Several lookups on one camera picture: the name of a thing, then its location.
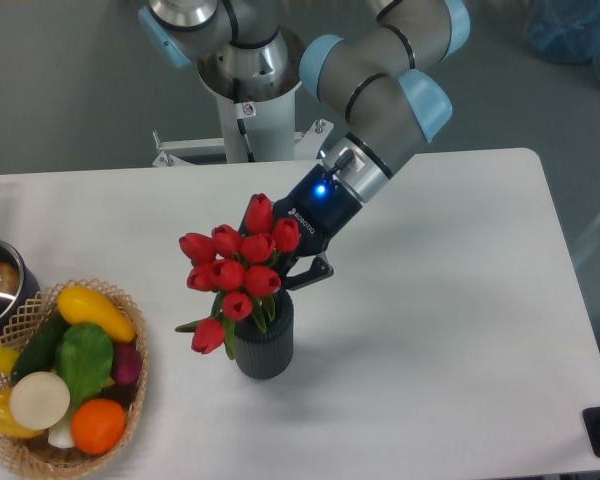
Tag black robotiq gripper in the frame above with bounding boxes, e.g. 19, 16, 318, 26
238, 164, 362, 291

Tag red tulip bouquet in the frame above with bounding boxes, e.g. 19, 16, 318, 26
176, 193, 300, 359

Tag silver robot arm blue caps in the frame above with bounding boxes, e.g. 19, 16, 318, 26
138, 1, 471, 290

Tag dark grey ribbed vase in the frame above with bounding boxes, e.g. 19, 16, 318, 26
235, 290, 294, 380

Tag purple red onion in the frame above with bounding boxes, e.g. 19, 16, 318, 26
111, 344, 142, 385

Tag yellow squash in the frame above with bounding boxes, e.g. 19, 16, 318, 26
56, 285, 136, 343

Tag green lettuce leaf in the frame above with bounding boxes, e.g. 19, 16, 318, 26
55, 322, 114, 413

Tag woven wicker basket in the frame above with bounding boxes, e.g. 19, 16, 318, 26
0, 279, 149, 479

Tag orange fruit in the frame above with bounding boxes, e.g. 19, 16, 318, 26
71, 398, 126, 455

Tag dark green cucumber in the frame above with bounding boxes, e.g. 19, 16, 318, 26
10, 311, 69, 385

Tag white round radish slice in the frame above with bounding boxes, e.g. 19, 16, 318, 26
9, 371, 70, 430

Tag white green onion stalk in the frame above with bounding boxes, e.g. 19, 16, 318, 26
47, 413, 75, 449

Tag yellow bell pepper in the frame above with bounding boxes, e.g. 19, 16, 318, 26
0, 388, 44, 439

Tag blue plastic bag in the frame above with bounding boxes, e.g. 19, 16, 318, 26
524, 1, 600, 82

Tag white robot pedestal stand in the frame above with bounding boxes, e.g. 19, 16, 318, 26
152, 92, 334, 167

